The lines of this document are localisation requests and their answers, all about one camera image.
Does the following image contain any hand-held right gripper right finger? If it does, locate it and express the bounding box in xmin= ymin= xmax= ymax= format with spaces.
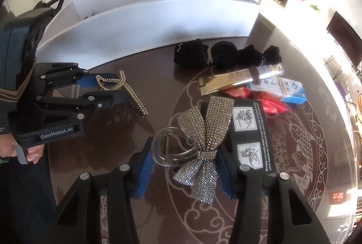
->
xmin=217 ymin=146 xmax=331 ymax=244

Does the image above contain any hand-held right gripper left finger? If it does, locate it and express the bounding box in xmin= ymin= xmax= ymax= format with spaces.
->
xmin=54 ymin=145 xmax=155 ymax=244

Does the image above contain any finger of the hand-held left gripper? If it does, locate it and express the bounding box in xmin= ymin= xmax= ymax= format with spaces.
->
xmin=34 ymin=89 xmax=131 ymax=123
xmin=34 ymin=62 xmax=119 ymax=92

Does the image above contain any gold pearl hair claw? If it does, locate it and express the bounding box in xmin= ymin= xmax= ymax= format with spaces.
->
xmin=95 ymin=70 xmax=149 ymax=118

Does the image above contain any clear plastic hair claw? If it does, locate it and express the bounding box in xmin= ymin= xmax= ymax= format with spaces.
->
xmin=151 ymin=126 xmax=204 ymax=167

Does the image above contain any rhinestone bow hair clip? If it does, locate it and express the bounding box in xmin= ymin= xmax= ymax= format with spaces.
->
xmin=173 ymin=95 xmax=235 ymax=203

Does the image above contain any black box with white labels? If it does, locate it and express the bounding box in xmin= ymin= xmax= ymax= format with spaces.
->
xmin=228 ymin=99 xmax=279 ymax=188

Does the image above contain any white cardboard box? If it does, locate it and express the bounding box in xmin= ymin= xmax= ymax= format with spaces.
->
xmin=35 ymin=0 xmax=261 ymax=66

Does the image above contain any red snack packet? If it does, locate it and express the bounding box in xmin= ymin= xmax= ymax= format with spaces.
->
xmin=221 ymin=85 xmax=292 ymax=114

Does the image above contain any gold silver cosmetic tube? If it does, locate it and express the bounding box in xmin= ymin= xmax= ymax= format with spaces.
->
xmin=198 ymin=63 xmax=284 ymax=96

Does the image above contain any brown patterned desktop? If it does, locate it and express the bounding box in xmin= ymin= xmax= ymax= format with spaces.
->
xmin=48 ymin=13 xmax=362 ymax=244

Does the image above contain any person's left hand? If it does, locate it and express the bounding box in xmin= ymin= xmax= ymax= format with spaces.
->
xmin=0 ymin=133 xmax=44 ymax=165

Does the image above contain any dark brown bag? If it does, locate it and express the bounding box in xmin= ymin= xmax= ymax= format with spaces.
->
xmin=34 ymin=0 xmax=73 ymax=18

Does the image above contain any brown elastic band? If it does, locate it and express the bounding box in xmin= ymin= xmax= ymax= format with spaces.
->
xmin=250 ymin=68 xmax=262 ymax=84

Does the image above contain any blue white medicine box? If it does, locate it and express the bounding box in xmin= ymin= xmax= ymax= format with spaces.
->
xmin=246 ymin=75 xmax=307 ymax=104

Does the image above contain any black flat television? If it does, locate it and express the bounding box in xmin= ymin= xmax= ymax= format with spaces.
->
xmin=326 ymin=10 xmax=362 ymax=67

